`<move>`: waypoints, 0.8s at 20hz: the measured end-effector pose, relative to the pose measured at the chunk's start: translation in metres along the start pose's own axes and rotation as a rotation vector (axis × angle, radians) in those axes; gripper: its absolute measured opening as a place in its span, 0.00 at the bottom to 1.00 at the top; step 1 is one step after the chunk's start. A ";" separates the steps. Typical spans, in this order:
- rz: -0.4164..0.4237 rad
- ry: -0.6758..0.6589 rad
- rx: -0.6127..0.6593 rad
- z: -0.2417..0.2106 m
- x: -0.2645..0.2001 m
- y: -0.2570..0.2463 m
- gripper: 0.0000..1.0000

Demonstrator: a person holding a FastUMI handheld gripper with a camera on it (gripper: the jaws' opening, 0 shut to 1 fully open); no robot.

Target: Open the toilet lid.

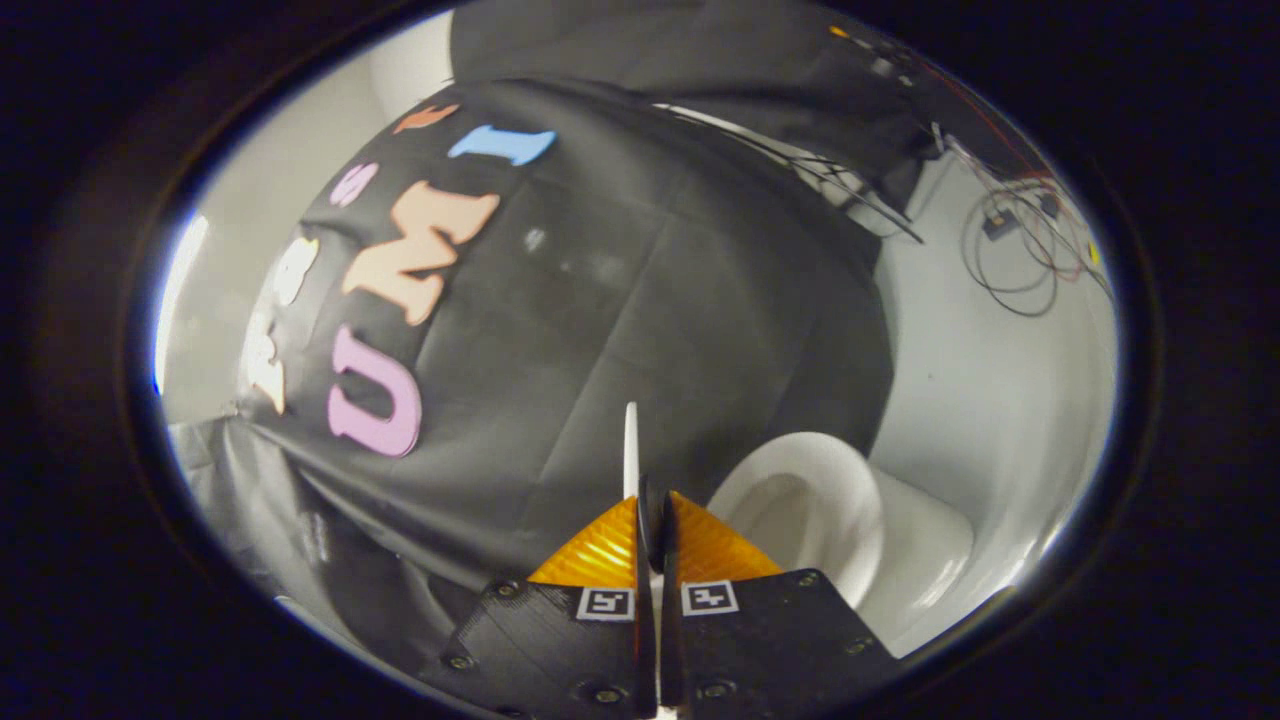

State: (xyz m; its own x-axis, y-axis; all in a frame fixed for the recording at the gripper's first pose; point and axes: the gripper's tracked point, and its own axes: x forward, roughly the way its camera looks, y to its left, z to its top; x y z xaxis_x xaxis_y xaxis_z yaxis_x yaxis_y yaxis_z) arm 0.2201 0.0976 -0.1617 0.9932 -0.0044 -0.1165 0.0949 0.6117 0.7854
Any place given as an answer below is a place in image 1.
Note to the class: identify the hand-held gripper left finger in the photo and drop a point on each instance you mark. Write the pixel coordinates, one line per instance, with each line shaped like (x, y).
(560, 650)

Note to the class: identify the white toilet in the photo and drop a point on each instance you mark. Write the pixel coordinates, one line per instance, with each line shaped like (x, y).
(800, 500)

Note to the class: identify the black backdrop cloth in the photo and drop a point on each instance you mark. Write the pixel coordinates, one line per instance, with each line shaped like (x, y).
(620, 330)

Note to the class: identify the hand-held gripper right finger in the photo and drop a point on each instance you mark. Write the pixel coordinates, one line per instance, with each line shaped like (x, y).
(770, 650)

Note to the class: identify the black device with orange tip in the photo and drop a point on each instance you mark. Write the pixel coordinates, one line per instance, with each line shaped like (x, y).
(838, 32)

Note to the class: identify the white toilet lid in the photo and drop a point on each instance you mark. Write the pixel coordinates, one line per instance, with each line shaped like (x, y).
(631, 450)

